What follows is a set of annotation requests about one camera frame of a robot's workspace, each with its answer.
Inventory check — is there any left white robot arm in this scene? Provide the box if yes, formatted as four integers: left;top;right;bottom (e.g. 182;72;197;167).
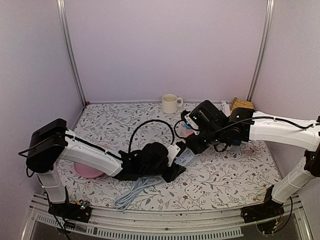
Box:
25;118;186;217

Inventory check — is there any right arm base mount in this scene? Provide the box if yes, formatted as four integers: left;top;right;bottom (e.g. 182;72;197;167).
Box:
240;185;285;235

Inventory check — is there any blue cube socket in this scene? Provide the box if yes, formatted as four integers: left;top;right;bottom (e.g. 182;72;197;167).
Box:
232;140;242;146

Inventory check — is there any pink round plate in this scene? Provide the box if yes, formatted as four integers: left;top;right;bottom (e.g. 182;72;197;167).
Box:
73;162;104;179

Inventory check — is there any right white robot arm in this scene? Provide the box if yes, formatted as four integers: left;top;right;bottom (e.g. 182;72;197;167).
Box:
181;100;320;218

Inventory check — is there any blue square plug adapter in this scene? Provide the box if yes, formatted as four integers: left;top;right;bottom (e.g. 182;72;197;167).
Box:
184;122;192;129

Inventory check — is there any light blue power strip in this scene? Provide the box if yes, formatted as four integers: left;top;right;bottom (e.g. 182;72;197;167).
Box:
174;149;195;167

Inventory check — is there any white plug adapter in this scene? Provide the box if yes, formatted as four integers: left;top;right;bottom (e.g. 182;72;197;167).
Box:
184;183;210;201

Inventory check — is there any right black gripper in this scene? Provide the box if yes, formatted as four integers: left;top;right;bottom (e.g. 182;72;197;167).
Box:
183;128;226;156

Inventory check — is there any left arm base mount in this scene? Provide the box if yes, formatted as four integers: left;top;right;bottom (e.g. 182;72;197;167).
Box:
48;196;92;223

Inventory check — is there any long white power strip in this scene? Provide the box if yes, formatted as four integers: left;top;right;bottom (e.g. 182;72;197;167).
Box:
221;100;231;117

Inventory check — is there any floral tablecloth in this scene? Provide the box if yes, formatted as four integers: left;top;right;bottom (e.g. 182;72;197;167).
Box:
57;103;281;212

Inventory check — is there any cream ceramic mug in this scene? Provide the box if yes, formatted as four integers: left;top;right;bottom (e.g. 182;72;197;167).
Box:
161;94;184;114

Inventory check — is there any yellow woven basket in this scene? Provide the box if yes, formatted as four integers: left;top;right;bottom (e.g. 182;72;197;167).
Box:
230;97;255;111

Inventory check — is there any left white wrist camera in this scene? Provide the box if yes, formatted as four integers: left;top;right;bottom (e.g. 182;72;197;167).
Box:
167;141;187;167

